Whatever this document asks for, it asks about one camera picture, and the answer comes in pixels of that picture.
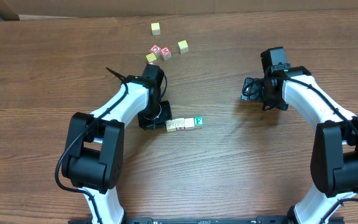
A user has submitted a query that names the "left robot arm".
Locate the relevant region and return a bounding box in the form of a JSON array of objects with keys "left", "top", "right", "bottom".
[{"left": 54, "top": 64, "right": 172, "bottom": 223}]

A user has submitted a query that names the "yellow block right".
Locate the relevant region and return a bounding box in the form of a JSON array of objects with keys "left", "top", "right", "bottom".
[{"left": 178, "top": 40, "right": 189, "bottom": 54}]

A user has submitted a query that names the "red C letter block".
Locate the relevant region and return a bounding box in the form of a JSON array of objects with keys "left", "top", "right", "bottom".
[{"left": 150, "top": 45, "right": 161, "bottom": 57}]

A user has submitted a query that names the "yellow block far top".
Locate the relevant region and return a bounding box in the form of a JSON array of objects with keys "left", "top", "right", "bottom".
[{"left": 150, "top": 22, "right": 161, "bottom": 35}]

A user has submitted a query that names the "cream block red X side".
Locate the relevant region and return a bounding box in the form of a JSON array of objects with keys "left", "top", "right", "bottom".
[{"left": 175, "top": 118, "right": 185, "bottom": 131}]

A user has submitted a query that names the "cream picture block yellow side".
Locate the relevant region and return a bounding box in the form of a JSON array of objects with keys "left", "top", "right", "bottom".
[{"left": 166, "top": 119, "right": 177, "bottom": 132}]

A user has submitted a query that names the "yellow block left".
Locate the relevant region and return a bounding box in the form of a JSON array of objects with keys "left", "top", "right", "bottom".
[{"left": 146, "top": 53, "right": 157, "bottom": 63}]

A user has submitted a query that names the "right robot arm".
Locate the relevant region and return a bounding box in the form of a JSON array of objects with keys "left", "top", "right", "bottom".
[{"left": 241, "top": 47, "right": 358, "bottom": 224}]

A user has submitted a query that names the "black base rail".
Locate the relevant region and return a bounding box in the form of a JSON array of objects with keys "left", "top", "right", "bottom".
[{"left": 68, "top": 216, "right": 345, "bottom": 224}]

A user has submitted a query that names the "green F letter block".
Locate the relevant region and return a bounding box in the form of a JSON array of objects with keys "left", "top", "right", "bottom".
[{"left": 194, "top": 116, "right": 204, "bottom": 129}]

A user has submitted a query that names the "red M letter block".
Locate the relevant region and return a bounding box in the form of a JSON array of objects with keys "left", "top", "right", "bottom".
[{"left": 160, "top": 47, "right": 172, "bottom": 60}]

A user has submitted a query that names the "plain cream block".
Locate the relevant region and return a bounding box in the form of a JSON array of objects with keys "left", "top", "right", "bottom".
[{"left": 185, "top": 118, "right": 195, "bottom": 129}]

